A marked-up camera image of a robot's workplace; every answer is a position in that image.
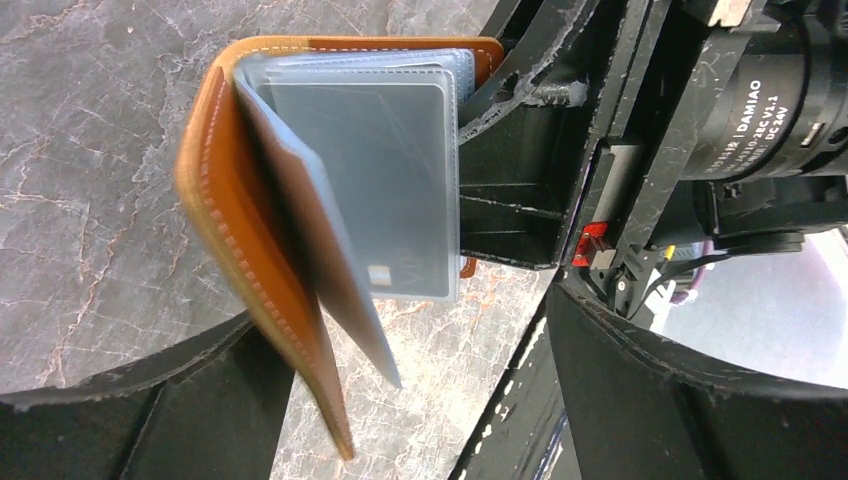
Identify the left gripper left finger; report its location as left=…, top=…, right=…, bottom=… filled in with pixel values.
left=1, top=314, right=294, bottom=479

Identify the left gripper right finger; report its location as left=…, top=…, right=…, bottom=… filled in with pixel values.
left=451, top=283, right=847, bottom=479

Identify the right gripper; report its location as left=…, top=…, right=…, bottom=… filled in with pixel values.
left=459, top=1, right=847, bottom=318

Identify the brown leather card holder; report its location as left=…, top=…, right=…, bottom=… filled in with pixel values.
left=175, top=35, right=504, bottom=460

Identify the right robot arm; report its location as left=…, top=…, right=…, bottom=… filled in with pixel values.
left=459, top=1, right=847, bottom=318

